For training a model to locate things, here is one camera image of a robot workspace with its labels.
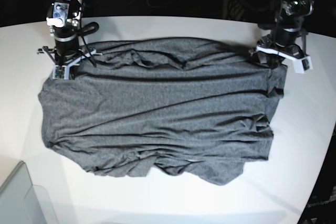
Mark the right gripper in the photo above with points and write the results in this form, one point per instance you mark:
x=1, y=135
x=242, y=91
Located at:
x=70, y=53

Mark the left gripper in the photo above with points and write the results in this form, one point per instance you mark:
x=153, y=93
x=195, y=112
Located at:
x=280, y=44

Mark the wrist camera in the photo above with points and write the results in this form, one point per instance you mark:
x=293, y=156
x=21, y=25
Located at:
x=302, y=65
x=61, y=72

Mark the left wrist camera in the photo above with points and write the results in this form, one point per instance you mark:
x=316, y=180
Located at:
x=302, y=65

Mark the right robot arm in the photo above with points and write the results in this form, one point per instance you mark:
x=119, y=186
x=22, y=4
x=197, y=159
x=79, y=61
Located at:
x=64, y=19

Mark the translucent grey tray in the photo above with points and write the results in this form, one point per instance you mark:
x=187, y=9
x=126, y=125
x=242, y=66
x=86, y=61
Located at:
x=24, y=202

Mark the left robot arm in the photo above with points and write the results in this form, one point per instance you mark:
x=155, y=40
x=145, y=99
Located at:
x=291, y=13

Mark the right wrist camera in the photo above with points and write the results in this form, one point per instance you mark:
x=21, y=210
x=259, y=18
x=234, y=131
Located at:
x=61, y=72

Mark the grey t-shirt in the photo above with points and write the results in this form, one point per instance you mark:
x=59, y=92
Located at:
x=182, y=105

